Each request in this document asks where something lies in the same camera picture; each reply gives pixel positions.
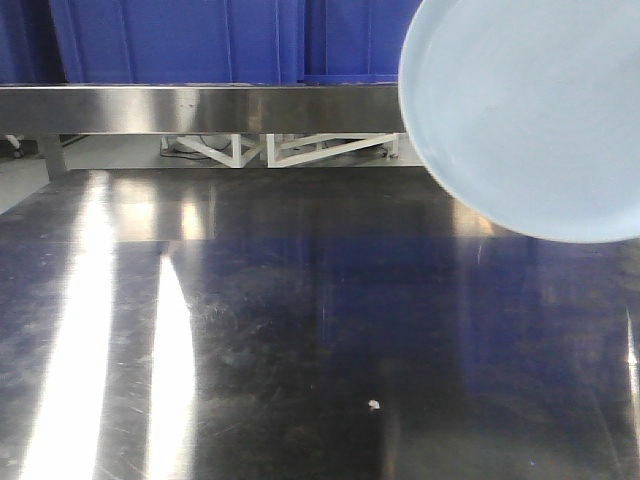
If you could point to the light blue plate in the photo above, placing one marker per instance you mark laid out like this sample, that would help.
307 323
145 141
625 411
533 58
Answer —
528 112

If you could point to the blue plastic crate, right labelled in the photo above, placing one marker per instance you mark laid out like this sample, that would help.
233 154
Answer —
355 42

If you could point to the blue plastic crate, centre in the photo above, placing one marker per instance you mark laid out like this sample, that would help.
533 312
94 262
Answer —
180 42

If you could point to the blue plastic crate, left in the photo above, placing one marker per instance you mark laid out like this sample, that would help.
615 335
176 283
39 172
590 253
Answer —
29 47

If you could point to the white metal frame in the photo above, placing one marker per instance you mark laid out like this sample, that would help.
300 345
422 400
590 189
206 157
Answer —
276 150

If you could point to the stainless steel shelf rail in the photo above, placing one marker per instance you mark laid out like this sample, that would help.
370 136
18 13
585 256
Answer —
199 109

